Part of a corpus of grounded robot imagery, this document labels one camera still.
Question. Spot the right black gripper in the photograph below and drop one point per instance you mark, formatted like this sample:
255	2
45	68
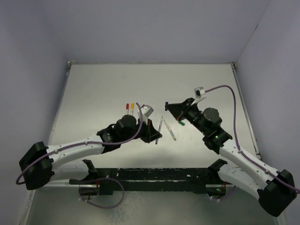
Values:
178	109

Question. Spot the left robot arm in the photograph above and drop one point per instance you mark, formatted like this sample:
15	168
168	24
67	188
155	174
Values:
41	163

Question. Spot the red-end white pen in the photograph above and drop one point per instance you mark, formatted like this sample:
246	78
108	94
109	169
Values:
127	111

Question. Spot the aluminium frame rail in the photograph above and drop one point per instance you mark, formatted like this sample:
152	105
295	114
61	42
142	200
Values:
243	112

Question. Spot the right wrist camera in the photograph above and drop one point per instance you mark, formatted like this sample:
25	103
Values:
200	94

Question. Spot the blue-end white pen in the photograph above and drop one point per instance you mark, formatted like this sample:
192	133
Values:
159	129

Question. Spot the green-end white pen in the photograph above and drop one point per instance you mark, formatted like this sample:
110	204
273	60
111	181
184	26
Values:
170	131

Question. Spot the yellow-end white pen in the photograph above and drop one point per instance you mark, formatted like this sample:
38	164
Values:
132	109

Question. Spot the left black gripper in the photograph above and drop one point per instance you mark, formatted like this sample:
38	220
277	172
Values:
150	134

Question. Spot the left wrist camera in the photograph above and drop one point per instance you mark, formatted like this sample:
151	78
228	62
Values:
144	112

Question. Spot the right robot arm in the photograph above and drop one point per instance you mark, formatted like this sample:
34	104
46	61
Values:
273	189

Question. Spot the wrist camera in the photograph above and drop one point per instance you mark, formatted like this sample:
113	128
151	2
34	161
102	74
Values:
144	112
200	94

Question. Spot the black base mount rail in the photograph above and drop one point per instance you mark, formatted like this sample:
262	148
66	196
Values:
105	181

